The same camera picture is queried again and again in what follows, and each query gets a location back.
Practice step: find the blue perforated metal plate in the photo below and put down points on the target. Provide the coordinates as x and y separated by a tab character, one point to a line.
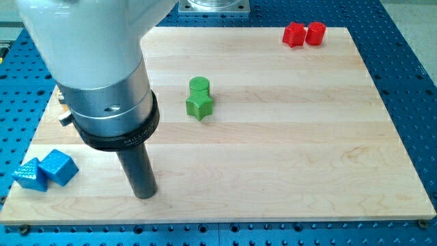
405	87

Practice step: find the light wooden board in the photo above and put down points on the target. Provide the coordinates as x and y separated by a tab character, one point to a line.
295	135

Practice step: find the red cylinder block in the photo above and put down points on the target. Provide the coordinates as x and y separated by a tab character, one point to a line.
315	33

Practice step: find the green star block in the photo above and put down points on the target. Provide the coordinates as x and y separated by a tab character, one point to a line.
199	106

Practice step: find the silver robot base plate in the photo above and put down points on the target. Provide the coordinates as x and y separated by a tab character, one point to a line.
213	6

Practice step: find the blue triangular prism block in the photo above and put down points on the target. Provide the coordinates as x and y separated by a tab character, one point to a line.
30	176

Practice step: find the blue cube block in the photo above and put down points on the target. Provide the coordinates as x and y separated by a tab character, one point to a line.
58	167

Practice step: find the green cylinder block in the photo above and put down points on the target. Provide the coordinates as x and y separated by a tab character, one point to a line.
199	85

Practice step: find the red star block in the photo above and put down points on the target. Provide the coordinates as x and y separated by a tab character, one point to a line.
294	34

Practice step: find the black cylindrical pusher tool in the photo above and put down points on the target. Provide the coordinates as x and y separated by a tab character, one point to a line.
131	152

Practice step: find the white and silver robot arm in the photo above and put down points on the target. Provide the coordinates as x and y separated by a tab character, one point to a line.
92	50

